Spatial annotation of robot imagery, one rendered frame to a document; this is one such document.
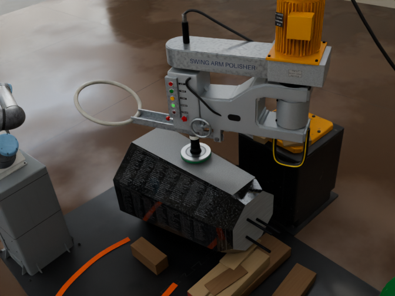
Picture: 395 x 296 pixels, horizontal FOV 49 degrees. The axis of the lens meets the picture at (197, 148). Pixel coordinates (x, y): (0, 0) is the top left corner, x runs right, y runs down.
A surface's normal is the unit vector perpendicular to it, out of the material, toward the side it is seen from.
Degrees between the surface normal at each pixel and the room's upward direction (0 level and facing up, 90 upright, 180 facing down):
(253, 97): 90
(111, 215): 0
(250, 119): 90
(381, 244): 0
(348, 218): 0
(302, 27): 90
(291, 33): 90
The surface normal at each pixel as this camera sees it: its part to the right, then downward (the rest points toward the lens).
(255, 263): -0.07, -0.80
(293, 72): -0.37, 0.57
